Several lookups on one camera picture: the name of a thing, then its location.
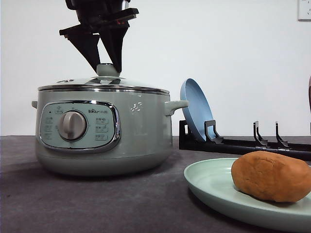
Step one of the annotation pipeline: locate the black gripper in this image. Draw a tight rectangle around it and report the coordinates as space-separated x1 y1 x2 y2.
59 0 139 73

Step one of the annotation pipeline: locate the glass steamer lid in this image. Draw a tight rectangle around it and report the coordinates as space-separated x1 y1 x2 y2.
38 63 170 94

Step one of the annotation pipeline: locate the green plate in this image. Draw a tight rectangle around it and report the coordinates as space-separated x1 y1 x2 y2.
184 158 311 232

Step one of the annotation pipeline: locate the brown potato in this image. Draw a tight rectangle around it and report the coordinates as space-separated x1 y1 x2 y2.
231 151 311 202

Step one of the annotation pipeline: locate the green electric steamer pot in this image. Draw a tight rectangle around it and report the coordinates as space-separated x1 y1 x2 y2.
32 86 188 177

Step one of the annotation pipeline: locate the blue plate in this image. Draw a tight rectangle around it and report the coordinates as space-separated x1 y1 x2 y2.
180 78 214 141

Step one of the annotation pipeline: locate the black plate rack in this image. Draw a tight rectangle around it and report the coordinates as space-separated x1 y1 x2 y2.
179 120 311 161

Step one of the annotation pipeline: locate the grey table mat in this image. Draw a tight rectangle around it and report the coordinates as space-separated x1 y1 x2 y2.
0 135 311 233

